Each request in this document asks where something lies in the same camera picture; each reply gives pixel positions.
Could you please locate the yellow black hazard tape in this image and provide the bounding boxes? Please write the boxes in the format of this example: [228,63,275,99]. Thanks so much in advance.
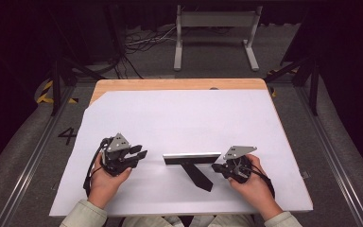
[36,79,79,105]

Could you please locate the aluminium floor rail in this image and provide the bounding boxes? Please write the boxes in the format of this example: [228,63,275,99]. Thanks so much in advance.
[0,84,78,227]
[295,84,363,227]

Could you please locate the person's right hand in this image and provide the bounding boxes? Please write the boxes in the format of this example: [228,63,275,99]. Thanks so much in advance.
[227,153,284,222]

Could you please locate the bundle of floor cables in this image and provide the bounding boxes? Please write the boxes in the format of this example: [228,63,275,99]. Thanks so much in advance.
[123,26,178,54]

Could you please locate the grey metal stand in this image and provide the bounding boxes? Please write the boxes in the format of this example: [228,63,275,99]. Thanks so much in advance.
[173,4,264,72]

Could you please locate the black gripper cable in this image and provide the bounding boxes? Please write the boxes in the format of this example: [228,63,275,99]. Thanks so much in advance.
[82,137,113,199]
[248,163,277,201]

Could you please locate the person's left hand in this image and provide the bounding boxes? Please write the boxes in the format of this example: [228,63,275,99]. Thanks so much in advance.
[87,153,133,210]

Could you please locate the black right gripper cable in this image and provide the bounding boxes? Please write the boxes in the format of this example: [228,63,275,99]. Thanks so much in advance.
[248,163,277,201]

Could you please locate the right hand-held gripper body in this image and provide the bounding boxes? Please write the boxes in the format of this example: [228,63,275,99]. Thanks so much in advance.
[222,145,259,184]

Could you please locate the person's pale jacket front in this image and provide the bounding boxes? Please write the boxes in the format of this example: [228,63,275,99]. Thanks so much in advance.
[119,214,256,227]

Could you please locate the black stand legs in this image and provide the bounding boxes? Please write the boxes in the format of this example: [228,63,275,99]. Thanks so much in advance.
[48,56,109,117]
[264,57,321,116]

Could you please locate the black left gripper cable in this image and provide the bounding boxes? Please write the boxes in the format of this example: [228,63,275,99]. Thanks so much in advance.
[82,137,113,199]

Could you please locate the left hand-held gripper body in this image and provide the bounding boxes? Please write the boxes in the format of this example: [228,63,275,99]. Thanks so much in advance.
[100,132,139,177]

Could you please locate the white table mat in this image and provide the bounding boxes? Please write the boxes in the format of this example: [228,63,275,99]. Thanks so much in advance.
[48,89,314,218]

